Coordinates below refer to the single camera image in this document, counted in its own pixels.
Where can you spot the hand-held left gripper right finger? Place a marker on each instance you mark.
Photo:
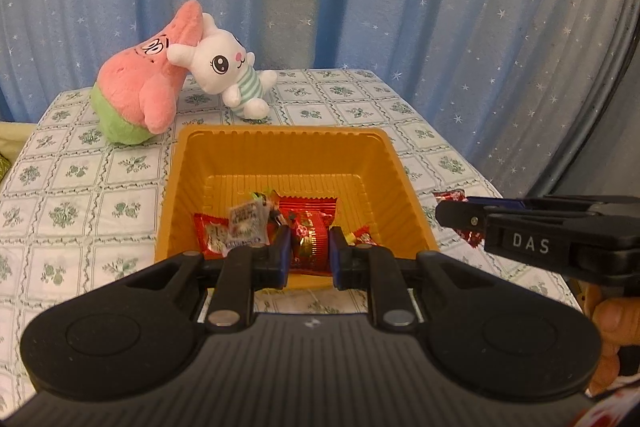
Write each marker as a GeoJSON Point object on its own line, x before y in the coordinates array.
{"type": "Point", "coordinates": [336, 257]}

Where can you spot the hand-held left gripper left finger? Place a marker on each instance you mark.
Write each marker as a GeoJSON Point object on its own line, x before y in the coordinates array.
{"type": "Point", "coordinates": [282, 252]}

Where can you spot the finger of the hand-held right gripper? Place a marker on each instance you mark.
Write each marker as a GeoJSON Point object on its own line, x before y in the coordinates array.
{"type": "Point", "coordinates": [550, 204]}
{"type": "Point", "coordinates": [460, 214]}

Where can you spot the red patterned snack packet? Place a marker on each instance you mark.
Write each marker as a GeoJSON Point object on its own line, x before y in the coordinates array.
{"type": "Point", "coordinates": [450, 196]}

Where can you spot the small red candy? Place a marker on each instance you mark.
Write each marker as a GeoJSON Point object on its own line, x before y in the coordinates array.
{"type": "Point", "coordinates": [362, 237]}

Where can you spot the white blue-label snack packet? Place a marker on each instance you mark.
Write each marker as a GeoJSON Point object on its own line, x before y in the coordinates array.
{"type": "Point", "coordinates": [245, 222]}

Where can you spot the small colourful snack packet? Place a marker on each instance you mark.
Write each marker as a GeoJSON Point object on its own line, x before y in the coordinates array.
{"type": "Point", "coordinates": [267, 202]}

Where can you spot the red white-label snack packet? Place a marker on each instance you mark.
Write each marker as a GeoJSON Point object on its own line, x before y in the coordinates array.
{"type": "Point", "coordinates": [210, 232]}

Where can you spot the yellow plastic tray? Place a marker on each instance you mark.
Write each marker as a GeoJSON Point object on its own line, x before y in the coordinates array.
{"type": "Point", "coordinates": [280, 152]}

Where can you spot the person's right hand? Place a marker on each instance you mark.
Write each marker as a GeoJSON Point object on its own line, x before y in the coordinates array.
{"type": "Point", "coordinates": [615, 322]}

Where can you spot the red white printed cloth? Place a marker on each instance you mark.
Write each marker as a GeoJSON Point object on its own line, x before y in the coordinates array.
{"type": "Point", "coordinates": [607, 407]}

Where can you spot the white rabbit plush toy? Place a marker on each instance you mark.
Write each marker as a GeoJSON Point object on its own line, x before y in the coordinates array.
{"type": "Point", "coordinates": [220, 67]}

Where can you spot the floral checked tablecloth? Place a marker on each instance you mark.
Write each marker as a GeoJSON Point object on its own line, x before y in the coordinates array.
{"type": "Point", "coordinates": [75, 207]}

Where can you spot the pink star plush toy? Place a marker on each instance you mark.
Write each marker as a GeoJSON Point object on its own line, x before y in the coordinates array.
{"type": "Point", "coordinates": [125, 77]}

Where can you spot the yellow-green cushion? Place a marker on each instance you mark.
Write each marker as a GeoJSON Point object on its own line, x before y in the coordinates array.
{"type": "Point", "coordinates": [7, 147]}

